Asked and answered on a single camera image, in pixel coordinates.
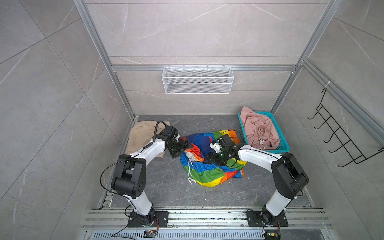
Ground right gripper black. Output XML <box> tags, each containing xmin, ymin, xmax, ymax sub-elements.
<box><xmin>202</xmin><ymin>149</ymin><xmax>230</xmax><ymax>165</ymax></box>

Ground teal plastic basket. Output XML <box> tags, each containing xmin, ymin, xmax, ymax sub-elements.
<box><xmin>238</xmin><ymin>112</ymin><xmax>290</xmax><ymax>154</ymax></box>

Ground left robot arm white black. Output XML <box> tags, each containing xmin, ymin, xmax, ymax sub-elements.
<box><xmin>111</xmin><ymin>138</ymin><xmax>192</xmax><ymax>227</ymax></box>

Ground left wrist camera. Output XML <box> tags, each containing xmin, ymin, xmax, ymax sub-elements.
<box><xmin>160</xmin><ymin>125</ymin><xmax>180</xmax><ymax>140</ymax></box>

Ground aluminium frame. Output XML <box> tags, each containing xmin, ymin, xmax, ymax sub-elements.
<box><xmin>71</xmin><ymin>0</ymin><xmax>384</xmax><ymax>145</ymax></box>

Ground beige drawstring shorts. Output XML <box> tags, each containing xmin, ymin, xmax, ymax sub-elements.
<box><xmin>124</xmin><ymin>121</ymin><xmax>157</xmax><ymax>156</ymax></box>

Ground aluminium mounting rail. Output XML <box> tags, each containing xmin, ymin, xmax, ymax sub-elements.
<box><xmin>81</xmin><ymin>208</ymin><xmax>332</xmax><ymax>230</ymax></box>

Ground white wire mesh basket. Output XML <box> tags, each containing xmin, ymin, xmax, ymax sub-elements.
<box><xmin>162</xmin><ymin>67</ymin><xmax>235</xmax><ymax>95</ymax></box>

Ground pink shorts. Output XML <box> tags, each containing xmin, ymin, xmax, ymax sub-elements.
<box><xmin>240</xmin><ymin>107</ymin><xmax>280</xmax><ymax>151</ymax></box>

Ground black wire hook rack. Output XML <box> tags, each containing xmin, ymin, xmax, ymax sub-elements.
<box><xmin>307</xmin><ymin>88</ymin><xmax>384</xmax><ymax>168</ymax></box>

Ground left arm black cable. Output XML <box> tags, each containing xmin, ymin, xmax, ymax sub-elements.
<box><xmin>99</xmin><ymin>120</ymin><xmax>169</xmax><ymax>197</ymax></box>

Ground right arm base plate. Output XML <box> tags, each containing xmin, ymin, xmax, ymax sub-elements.
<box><xmin>245</xmin><ymin>209</ymin><xmax>289</xmax><ymax>227</ymax></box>

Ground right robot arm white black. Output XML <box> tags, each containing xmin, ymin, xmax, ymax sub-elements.
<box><xmin>204</xmin><ymin>144</ymin><xmax>309</xmax><ymax>226</ymax></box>

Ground rainbow coloured shorts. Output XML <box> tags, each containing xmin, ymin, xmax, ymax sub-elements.
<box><xmin>180</xmin><ymin>129</ymin><xmax>247</xmax><ymax>188</ymax></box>

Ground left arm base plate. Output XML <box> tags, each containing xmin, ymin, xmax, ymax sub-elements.
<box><xmin>128</xmin><ymin>211</ymin><xmax>169</xmax><ymax>228</ymax></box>

